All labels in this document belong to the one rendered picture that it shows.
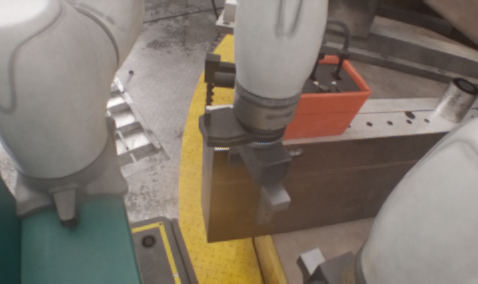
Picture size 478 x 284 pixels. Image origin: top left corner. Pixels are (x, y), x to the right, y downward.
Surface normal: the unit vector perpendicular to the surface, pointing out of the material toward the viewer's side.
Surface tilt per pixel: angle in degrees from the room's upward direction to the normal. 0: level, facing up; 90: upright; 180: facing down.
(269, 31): 84
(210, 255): 0
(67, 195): 7
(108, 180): 16
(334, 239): 0
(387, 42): 72
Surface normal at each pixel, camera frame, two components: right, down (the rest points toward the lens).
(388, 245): -0.99, 0.01
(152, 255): 0.11, -0.70
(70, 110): 0.82, 0.43
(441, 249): -0.81, 0.29
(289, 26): 0.00, 0.58
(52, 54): 0.76, 0.21
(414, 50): -0.15, 0.43
